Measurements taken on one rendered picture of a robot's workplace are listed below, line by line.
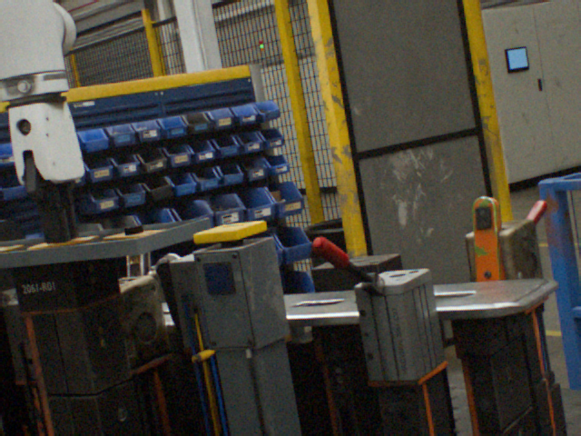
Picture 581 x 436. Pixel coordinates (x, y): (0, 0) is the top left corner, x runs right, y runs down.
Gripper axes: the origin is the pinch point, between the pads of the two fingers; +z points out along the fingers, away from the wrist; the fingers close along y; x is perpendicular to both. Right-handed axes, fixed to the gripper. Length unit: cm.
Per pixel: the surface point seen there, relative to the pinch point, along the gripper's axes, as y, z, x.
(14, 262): -7.1, 3.1, 3.3
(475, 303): 10, 18, -48
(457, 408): 70, 48, -37
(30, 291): -3.9, 7.2, 3.6
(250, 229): -11.1, 2.9, -27.1
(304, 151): 486, 13, 72
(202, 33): 512, -63, 126
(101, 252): -11.8, 2.9, -9.8
